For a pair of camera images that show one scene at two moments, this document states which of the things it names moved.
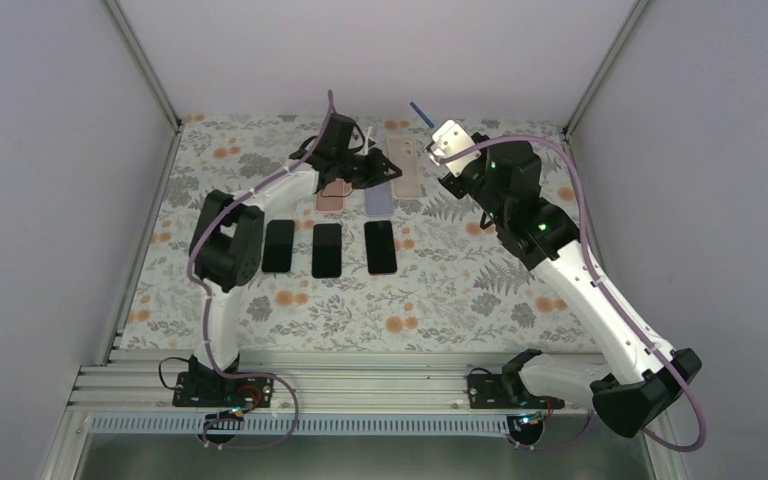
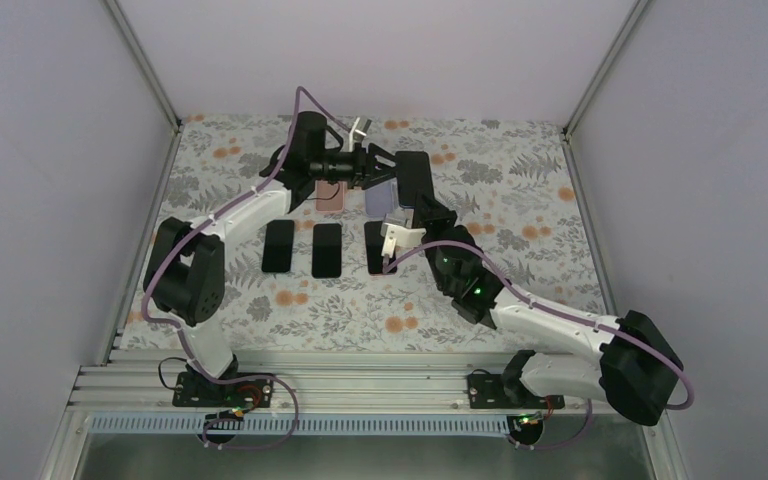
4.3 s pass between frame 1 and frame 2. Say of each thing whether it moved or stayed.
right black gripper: moved
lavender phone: stayed
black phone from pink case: stayed
